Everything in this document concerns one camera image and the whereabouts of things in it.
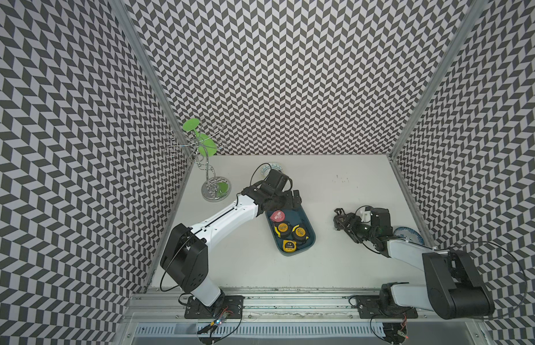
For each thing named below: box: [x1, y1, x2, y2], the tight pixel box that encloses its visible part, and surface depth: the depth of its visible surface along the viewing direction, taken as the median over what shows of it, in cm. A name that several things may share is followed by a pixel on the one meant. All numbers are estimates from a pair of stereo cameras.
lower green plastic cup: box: [198, 133, 218, 157], surface depth 90 cm
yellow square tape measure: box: [282, 240, 297, 253], surface depth 86 cm
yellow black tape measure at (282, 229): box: [273, 221, 292, 239], surface depth 90 cm
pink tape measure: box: [269, 209, 286, 223], surface depth 95 cm
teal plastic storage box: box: [265, 203, 317, 257], surface depth 90 cm
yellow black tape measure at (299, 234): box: [291, 224, 310, 246], surface depth 88 cm
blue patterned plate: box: [392, 226, 425, 246], surface depth 88 cm
